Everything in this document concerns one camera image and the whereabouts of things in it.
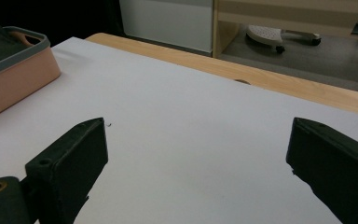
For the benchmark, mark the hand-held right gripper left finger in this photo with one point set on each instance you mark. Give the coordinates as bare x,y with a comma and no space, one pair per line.
71,161

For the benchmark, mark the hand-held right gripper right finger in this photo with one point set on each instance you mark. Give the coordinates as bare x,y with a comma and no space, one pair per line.
338,168

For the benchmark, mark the pink basket with grey rim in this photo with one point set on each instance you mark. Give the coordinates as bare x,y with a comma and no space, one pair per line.
15,77

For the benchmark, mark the wooden table edge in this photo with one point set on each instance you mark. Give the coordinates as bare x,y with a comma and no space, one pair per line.
261,79

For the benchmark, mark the white board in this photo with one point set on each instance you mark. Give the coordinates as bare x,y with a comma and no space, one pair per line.
183,124

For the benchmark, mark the white chair base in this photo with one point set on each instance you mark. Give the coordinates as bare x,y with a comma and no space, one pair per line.
267,34

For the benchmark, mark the white cabinet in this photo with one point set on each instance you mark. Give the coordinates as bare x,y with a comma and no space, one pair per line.
167,21

